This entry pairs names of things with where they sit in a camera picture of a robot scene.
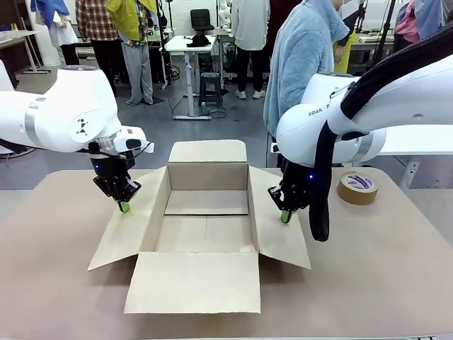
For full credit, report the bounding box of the person in yellow apron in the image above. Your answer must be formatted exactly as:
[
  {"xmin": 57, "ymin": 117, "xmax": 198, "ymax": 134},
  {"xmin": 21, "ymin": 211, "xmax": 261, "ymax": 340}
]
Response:
[{"xmin": 332, "ymin": 0, "xmax": 365, "ymax": 77}]

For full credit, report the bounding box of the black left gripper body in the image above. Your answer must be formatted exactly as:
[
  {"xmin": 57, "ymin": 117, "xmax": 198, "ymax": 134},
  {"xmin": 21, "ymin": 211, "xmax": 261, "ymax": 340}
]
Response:
[{"xmin": 88, "ymin": 141, "xmax": 138, "ymax": 181}]

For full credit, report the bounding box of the grey plastic stool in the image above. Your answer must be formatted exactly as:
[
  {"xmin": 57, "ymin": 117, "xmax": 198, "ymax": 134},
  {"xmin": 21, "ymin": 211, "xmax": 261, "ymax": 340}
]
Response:
[{"xmin": 197, "ymin": 72, "xmax": 224, "ymax": 108}]

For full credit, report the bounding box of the person in plaid shirt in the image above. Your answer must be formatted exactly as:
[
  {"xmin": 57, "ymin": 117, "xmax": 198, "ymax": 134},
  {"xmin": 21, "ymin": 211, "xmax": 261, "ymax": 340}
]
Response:
[{"xmin": 76, "ymin": 0, "xmax": 121, "ymax": 96}]

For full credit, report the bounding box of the person in yellow-green jacket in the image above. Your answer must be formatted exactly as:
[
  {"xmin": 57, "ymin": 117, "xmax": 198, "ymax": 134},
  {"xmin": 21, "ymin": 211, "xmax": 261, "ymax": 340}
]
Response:
[{"xmin": 105, "ymin": 0, "xmax": 160, "ymax": 106}]

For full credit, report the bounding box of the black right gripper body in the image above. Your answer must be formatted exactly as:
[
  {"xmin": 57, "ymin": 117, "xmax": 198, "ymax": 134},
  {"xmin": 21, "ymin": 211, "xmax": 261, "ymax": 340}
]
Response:
[{"xmin": 280, "ymin": 157, "xmax": 318, "ymax": 195}]

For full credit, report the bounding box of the person in blue fleece jacket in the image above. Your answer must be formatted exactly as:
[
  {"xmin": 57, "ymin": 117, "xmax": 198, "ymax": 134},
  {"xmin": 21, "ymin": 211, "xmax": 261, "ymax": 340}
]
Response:
[{"xmin": 263, "ymin": 0, "xmax": 360, "ymax": 142}]

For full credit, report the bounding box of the brown packing tape roll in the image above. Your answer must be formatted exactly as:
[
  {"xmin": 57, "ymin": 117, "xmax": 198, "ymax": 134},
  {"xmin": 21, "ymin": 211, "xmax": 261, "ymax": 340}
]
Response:
[{"xmin": 336, "ymin": 171, "xmax": 379, "ymax": 205}]

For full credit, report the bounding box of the person in white hoodie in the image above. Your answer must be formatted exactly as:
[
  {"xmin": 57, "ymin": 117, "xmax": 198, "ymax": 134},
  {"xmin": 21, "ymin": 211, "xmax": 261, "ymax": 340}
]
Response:
[{"xmin": 231, "ymin": 0, "xmax": 272, "ymax": 100}]

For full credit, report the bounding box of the brown cardboard box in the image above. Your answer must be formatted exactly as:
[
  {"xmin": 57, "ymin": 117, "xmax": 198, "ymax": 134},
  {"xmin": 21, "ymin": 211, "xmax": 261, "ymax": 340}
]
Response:
[{"xmin": 87, "ymin": 140, "xmax": 312, "ymax": 315}]

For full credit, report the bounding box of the white side table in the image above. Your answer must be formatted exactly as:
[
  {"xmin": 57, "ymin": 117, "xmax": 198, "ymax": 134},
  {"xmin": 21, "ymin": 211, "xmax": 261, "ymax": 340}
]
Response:
[{"xmin": 0, "ymin": 30, "xmax": 50, "ymax": 75}]

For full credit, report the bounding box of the black office chair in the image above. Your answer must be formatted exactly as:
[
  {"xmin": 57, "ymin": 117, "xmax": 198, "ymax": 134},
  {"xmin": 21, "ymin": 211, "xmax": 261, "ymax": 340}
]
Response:
[{"xmin": 190, "ymin": 8, "xmax": 216, "ymax": 36}]

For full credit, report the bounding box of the black cable sleeve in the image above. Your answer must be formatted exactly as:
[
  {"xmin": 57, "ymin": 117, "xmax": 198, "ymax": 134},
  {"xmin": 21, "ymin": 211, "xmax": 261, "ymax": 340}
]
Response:
[{"xmin": 309, "ymin": 31, "xmax": 453, "ymax": 242}]

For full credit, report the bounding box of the white standing desk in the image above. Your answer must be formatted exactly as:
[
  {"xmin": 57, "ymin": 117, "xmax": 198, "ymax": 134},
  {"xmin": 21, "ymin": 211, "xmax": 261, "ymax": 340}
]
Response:
[{"xmin": 164, "ymin": 35, "xmax": 222, "ymax": 121}]

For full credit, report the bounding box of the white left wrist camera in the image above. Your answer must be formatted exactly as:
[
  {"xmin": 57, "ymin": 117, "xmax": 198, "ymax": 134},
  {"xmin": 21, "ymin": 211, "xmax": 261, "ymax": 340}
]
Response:
[{"xmin": 113, "ymin": 127, "xmax": 156, "ymax": 154}]

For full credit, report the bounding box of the large white table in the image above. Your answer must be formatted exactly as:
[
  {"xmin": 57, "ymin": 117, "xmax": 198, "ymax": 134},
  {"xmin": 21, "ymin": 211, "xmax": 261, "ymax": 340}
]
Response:
[{"xmin": 378, "ymin": 123, "xmax": 453, "ymax": 188}]

